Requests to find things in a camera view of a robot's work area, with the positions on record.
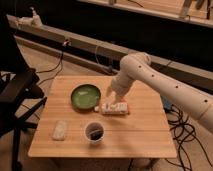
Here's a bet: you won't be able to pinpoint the black office chair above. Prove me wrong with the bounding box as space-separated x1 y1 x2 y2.
0 10 47 171

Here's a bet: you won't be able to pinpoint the blue power adapter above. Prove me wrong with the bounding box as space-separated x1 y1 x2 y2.
162 98 172 110

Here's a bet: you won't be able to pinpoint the black floor cables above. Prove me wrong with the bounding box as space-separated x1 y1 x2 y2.
165 103 213 171

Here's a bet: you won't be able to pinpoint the white spray bottle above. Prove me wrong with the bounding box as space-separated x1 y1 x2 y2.
18 6 44 28

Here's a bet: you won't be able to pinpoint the white paper cup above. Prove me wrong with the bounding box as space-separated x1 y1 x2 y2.
84 122 104 145

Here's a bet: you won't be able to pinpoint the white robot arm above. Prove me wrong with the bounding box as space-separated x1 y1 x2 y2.
107 52 213 134

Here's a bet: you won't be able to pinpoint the white red toy box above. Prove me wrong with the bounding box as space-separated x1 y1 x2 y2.
94 102 129 115

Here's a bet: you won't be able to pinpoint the wooden table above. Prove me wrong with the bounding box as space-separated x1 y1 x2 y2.
28 76 177 158

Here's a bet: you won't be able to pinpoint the white hanging cable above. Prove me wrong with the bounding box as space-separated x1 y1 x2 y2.
94 44 114 75

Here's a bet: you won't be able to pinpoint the green ceramic bowl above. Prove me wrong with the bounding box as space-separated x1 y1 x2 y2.
71 84 101 110

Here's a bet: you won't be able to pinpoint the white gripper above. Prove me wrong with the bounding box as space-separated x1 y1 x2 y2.
106 78 130 103

